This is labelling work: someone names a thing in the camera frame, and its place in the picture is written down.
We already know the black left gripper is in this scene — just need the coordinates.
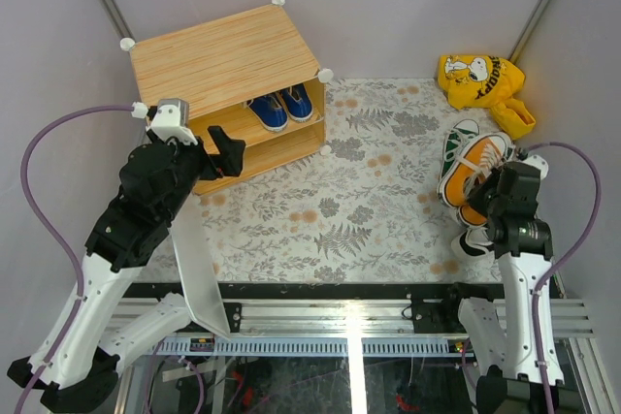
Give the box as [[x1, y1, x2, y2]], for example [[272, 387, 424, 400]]
[[151, 125, 246, 223]]

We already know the orange sneaker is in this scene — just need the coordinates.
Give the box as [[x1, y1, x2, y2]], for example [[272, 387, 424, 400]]
[[438, 132, 514, 207], [456, 205, 487, 228]]

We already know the blue sneaker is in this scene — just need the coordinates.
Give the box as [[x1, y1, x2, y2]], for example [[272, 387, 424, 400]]
[[279, 83, 313, 123], [246, 93, 288, 133]]

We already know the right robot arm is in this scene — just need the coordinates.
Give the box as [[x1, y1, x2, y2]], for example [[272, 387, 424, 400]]
[[441, 156, 565, 413]]

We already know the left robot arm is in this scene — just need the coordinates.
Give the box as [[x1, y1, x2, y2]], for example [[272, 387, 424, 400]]
[[7, 126, 245, 413]]

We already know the translucent white cabinet door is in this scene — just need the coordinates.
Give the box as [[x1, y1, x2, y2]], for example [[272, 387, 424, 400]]
[[170, 194, 231, 338]]

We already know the wooden shoe cabinet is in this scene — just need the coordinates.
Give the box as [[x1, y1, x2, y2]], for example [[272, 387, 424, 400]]
[[120, 0, 334, 181]]

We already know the black white sneaker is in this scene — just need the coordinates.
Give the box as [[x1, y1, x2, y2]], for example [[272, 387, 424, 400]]
[[451, 227, 494, 260]]

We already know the green sneaker left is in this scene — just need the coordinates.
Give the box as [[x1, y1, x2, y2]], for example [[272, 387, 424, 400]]
[[440, 119, 479, 178]]

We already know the yellow Snoopy bag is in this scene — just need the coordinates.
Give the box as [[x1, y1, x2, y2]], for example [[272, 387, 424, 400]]
[[437, 55, 536, 140]]

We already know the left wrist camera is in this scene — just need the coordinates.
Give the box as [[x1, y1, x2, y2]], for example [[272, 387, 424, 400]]
[[147, 98, 198, 145]]

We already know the aluminium rail frame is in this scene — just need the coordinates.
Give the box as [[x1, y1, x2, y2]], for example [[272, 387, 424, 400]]
[[48, 280, 621, 414]]

